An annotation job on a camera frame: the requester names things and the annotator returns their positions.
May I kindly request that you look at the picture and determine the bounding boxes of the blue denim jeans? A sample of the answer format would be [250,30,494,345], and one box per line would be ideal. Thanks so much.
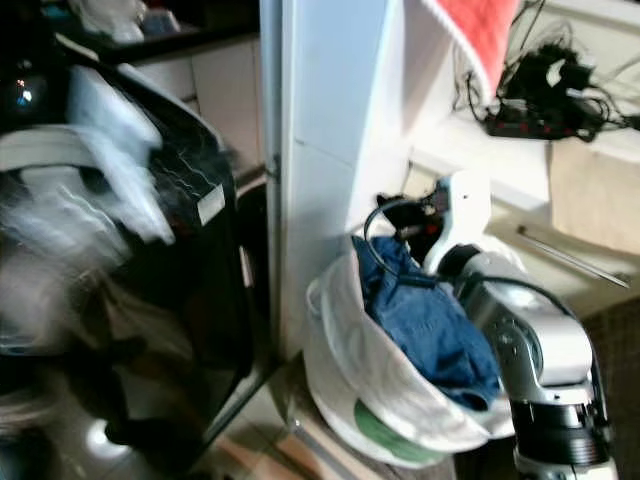
[350,236,503,413]

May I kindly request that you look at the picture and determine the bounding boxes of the brown woven mat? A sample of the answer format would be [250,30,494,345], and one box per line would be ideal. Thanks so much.
[582,298,640,426]

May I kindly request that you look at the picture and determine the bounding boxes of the beige board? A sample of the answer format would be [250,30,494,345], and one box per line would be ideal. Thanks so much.
[548,138,640,257]

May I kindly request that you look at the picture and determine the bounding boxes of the black washer door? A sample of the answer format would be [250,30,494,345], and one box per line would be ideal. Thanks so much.
[115,60,269,406]

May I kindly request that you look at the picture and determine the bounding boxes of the black charger cable tangle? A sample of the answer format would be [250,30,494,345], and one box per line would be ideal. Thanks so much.
[455,0,640,123]

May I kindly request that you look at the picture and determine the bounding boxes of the red quilted cloth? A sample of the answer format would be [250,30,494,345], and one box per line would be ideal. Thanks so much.
[422,0,523,101]

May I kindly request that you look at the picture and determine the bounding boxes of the white laundry bag green print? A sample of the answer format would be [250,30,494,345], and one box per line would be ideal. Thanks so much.
[303,235,521,469]

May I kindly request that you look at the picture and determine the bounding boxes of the cream cabinet front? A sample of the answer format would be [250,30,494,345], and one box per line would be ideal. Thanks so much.
[128,38,267,173]

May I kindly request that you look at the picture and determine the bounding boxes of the thin metal rod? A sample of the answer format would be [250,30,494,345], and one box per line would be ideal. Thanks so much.
[518,226,633,289]

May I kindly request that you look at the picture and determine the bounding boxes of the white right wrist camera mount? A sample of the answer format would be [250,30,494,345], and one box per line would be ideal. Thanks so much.
[422,170,493,277]

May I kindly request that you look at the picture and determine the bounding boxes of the black washing machine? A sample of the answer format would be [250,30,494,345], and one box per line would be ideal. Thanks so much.
[0,40,266,480]

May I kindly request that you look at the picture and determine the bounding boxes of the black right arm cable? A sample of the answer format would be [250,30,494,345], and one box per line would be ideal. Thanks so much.
[363,196,576,319]

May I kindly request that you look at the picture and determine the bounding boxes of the white plastic bag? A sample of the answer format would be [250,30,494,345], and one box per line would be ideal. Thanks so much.
[78,0,149,43]

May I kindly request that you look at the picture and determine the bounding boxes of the white garment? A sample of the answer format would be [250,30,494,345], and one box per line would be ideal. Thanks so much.
[10,65,176,246]

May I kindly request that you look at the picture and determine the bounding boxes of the white cabinet side panel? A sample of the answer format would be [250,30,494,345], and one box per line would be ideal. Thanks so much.
[258,0,421,363]

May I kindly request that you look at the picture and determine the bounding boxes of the black power strip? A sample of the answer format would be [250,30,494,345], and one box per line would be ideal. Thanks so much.
[484,102,606,142]

